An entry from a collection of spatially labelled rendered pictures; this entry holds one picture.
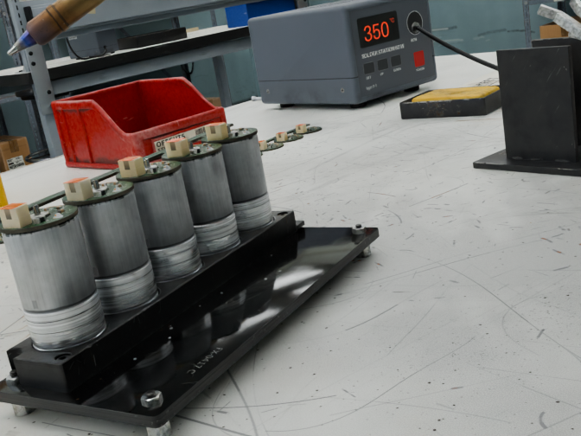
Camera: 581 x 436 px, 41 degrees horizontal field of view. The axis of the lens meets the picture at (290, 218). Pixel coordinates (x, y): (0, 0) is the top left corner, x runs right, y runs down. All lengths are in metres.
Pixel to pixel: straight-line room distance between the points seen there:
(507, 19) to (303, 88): 4.82
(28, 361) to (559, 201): 0.25
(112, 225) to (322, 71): 0.51
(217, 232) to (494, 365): 0.13
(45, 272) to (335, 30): 0.52
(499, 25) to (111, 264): 5.38
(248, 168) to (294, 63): 0.46
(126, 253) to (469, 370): 0.12
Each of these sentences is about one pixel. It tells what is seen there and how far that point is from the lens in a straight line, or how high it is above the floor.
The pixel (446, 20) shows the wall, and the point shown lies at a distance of 5.84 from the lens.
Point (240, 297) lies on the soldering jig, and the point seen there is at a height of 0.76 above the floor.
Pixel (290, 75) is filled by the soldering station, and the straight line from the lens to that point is 0.80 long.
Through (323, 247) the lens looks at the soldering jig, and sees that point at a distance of 0.34.
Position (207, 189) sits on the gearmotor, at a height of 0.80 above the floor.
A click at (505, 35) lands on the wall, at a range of 5.60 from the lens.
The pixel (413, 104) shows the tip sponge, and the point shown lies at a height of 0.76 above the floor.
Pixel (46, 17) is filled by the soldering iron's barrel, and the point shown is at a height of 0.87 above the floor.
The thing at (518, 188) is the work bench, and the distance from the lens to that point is 0.43.
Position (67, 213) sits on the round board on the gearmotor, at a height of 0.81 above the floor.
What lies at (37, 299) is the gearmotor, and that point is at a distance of 0.26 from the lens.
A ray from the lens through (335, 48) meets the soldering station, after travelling 0.74.
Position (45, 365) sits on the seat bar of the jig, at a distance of 0.26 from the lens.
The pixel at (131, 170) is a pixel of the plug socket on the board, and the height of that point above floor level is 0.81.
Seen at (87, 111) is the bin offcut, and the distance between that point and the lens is 0.68.
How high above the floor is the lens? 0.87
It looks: 16 degrees down
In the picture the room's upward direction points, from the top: 10 degrees counter-clockwise
